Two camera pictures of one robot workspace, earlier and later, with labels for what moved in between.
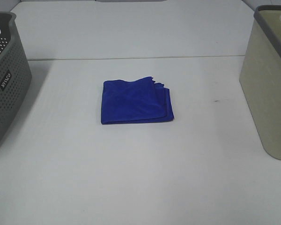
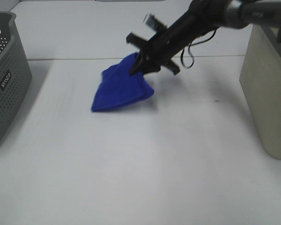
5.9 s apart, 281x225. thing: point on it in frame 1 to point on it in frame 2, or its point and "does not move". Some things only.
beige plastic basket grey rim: [264, 76] does not move
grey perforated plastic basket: [10, 76] does not move
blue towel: [141, 100] to [118, 86]
